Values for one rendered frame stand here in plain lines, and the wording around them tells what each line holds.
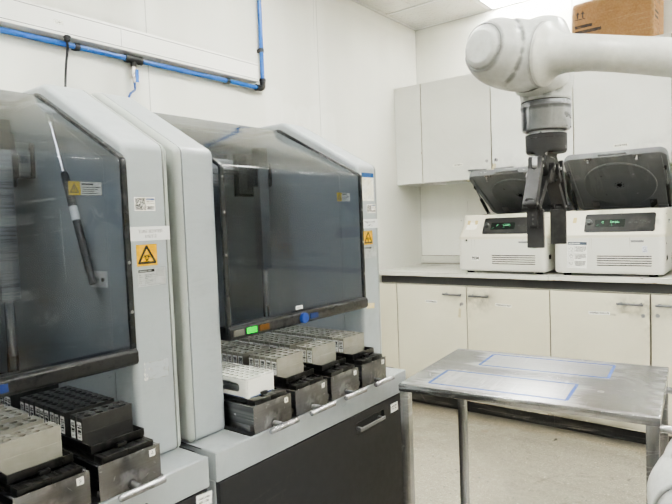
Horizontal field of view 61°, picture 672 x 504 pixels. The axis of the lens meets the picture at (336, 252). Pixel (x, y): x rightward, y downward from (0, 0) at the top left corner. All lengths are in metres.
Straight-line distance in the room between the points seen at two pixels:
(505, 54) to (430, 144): 3.15
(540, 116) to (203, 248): 0.81
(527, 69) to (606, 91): 2.75
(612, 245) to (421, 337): 1.32
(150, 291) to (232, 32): 2.05
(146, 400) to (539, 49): 1.05
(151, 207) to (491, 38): 0.79
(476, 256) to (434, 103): 1.15
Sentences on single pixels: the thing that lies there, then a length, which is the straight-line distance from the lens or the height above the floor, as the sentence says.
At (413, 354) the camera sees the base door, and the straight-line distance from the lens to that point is 3.94.
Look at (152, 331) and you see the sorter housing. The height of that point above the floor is 1.02.
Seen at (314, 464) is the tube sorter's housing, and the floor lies 0.58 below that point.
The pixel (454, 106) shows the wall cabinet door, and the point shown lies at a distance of 4.06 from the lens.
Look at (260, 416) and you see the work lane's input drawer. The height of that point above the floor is 0.78.
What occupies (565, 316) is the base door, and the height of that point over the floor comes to 0.67.
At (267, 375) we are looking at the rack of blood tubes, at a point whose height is 0.86.
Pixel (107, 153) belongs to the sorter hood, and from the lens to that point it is 1.30.
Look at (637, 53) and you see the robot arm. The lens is 1.00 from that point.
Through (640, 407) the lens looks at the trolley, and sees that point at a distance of 1.45.
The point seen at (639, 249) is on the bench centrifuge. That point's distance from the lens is 3.37.
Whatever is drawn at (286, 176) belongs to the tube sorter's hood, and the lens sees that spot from 1.61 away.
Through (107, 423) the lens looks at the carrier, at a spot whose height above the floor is 0.85.
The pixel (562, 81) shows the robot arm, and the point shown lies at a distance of 1.15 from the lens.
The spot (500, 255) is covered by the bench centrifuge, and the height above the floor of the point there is 1.01.
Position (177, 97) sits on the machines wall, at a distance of 2.85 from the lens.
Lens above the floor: 1.25
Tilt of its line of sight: 3 degrees down
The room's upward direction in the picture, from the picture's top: 2 degrees counter-clockwise
